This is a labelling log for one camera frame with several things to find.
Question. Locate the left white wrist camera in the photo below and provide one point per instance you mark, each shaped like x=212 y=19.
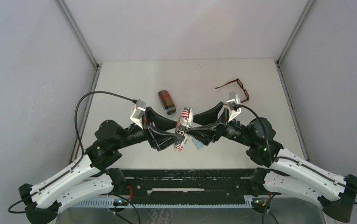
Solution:
x=138 y=111

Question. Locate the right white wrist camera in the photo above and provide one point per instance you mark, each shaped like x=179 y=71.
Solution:
x=233 y=104

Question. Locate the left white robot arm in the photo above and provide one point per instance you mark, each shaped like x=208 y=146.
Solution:
x=91 y=175

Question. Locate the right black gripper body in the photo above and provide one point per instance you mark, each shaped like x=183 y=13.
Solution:
x=223 y=123

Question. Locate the right aluminium frame post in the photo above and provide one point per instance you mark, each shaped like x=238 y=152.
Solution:
x=283 y=79

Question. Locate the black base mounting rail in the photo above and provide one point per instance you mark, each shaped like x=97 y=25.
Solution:
x=187 y=187

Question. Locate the flag print glasses case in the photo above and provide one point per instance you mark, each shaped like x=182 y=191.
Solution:
x=184 y=122

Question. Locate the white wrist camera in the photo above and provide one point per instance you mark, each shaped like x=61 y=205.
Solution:
x=233 y=104
x=138 y=111

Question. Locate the brown striped glasses case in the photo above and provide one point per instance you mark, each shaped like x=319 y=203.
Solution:
x=166 y=102

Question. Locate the brown tortoise sunglasses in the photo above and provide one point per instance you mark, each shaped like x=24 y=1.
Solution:
x=241 y=87

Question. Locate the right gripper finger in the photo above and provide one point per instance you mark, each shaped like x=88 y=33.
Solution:
x=208 y=116
x=209 y=133

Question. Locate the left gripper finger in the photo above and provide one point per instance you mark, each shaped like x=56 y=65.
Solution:
x=160 y=140
x=159 y=121

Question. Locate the aluminium frame post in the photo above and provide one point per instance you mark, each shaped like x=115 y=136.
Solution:
x=283 y=79
x=86 y=103

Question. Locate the left aluminium frame post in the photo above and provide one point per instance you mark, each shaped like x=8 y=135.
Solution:
x=86 y=103

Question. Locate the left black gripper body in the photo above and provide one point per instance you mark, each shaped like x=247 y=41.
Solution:
x=151 y=129

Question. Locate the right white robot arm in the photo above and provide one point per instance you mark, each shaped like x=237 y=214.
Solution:
x=279 y=171

